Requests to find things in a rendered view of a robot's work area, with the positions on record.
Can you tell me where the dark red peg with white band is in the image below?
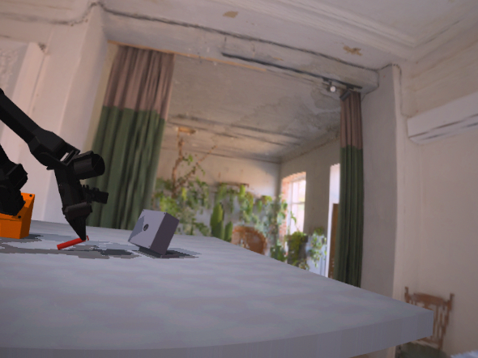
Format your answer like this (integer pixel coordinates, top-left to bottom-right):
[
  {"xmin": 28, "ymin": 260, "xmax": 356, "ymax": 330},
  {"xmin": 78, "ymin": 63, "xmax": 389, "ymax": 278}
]
[{"xmin": 57, "ymin": 236, "xmax": 89, "ymax": 250}]

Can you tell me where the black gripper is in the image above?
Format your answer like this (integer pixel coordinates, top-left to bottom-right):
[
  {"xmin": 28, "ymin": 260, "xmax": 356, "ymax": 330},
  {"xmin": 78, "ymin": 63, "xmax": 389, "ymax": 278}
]
[{"xmin": 58, "ymin": 181, "xmax": 93, "ymax": 241}]

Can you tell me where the grey sloped panel with hole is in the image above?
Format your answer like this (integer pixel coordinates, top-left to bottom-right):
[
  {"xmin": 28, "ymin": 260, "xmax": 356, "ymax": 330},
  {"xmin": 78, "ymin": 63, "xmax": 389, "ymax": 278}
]
[{"xmin": 128, "ymin": 209, "xmax": 180, "ymax": 258}]

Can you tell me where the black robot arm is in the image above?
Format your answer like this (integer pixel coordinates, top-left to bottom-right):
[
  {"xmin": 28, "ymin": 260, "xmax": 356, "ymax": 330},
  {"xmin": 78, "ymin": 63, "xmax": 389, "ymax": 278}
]
[{"xmin": 0, "ymin": 88, "xmax": 109, "ymax": 216}]

